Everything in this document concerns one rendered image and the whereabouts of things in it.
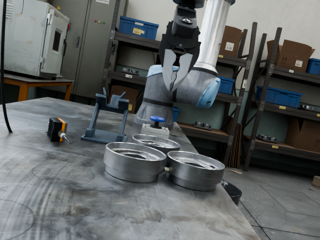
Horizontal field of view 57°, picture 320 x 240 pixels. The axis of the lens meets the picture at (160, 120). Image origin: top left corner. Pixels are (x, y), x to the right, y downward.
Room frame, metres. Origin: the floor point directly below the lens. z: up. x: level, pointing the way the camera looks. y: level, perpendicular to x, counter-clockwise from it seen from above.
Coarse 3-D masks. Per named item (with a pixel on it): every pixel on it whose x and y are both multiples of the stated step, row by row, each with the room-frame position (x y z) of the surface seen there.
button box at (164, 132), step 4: (144, 124) 0.79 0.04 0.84; (148, 124) 0.81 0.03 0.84; (144, 128) 0.75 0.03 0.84; (148, 128) 0.75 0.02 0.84; (152, 128) 0.76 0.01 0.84; (156, 128) 0.77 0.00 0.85; (160, 128) 0.77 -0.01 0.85; (164, 128) 0.80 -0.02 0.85; (144, 132) 0.75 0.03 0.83; (148, 132) 0.75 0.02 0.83; (152, 132) 0.75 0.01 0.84; (156, 132) 0.75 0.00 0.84; (160, 132) 0.75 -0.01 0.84; (164, 132) 0.75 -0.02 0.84; (168, 132) 0.75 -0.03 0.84; (160, 136) 0.75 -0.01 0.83; (164, 136) 0.75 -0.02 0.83; (168, 136) 0.75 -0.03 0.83
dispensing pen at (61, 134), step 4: (52, 120) 0.61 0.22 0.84; (56, 120) 0.61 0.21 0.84; (48, 124) 0.66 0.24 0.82; (52, 124) 0.61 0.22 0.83; (56, 124) 0.60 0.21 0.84; (60, 124) 0.60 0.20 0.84; (48, 128) 0.63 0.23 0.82; (52, 128) 0.60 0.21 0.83; (56, 128) 0.60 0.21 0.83; (60, 128) 0.61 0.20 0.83; (48, 132) 0.63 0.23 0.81; (52, 132) 0.60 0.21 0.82; (56, 132) 0.60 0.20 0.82; (60, 132) 0.58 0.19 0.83; (48, 136) 0.62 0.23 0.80; (52, 136) 0.60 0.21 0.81; (56, 136) 0.60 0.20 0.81; (60, 136) 0.58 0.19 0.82; (64, 136) 0.57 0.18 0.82; (52, 140) 0.60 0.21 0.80; (56, 140) 0.60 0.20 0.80; (68, 140) 0.54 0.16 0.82
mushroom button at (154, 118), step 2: (152, 116) 0.78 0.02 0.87; (154, 116) 0.77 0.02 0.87; (156, 116) 0.78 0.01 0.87; (158, 116) 0.79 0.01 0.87; (150, 118) 0.77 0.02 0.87; (152, 118) 0.77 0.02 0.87; (154, 118) 0.76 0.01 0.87; (156, 118) 0.76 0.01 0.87; (158, 118) 0.77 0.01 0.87; (160, 118) 0.77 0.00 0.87; (162, 118) 0.77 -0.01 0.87; (154, 120) 0.76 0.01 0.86; (156, 120) 0.76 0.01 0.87; (158, 120) 0.76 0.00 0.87; (160, 120) 0.76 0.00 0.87; (162, 120) 0.77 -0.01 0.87; (164, 120) 0.78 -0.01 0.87; (154, 122) 0.78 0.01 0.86; (156, 122) 0.78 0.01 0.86; (158, 122) 0.78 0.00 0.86; (154, 124) 0.78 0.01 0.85; (156, 124) 0.78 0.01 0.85; (158, 124) 0.78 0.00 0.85
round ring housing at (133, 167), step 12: (108, 144) 0.50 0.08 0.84; (120, 144) 0.54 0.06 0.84; (132, 144) 0.55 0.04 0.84; (108, 156) 0.47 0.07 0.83; (120, 156) 0.45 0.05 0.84; (132, 156) 0.52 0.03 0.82; (144, 156) 0.52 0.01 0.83; (156, 156) 0.53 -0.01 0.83; (108, 168) 0.47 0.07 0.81; (120, 168) 0.45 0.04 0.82; (132, 168) 0.45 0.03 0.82; (144, 168) 0.45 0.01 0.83; (156, 168) 0.46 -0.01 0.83; (132, 180) 0.45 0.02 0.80; (144, 180) 0.46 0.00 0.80
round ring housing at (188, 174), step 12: (168, 156) 0.51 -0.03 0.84; (180, 156) 0.57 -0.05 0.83; (192, 156) 0.57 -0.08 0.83; (204, 156) 0.57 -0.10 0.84; (180, 168) 0.48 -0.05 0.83; (192, 168) 0.47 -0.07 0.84; (204, 168) 0.47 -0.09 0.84; (216, 168) 0.54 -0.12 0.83; (180, 180) 0.48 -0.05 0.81; (192, 180) 0.47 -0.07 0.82; (204, 180) 0.47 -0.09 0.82; (216, 180) 0.48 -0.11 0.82
